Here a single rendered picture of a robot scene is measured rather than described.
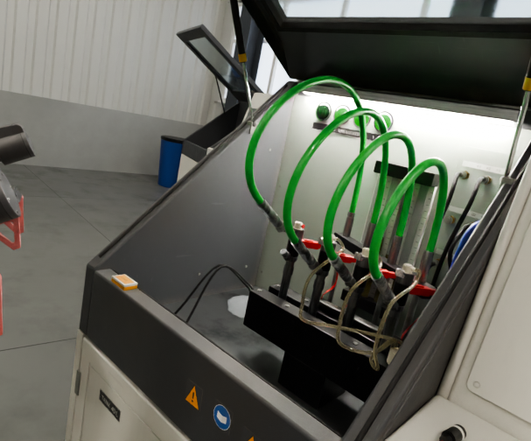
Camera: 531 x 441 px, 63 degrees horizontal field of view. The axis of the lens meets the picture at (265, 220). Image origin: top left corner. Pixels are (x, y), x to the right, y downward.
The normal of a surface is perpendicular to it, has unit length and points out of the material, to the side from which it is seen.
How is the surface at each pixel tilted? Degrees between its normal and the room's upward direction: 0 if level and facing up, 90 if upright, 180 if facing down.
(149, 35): 90
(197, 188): 90
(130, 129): 90
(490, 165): 90
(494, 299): 76
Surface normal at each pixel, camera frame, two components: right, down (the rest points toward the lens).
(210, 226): 0.72, 0.30
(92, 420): -0.66, 0.04
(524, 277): -0.60, -0.19
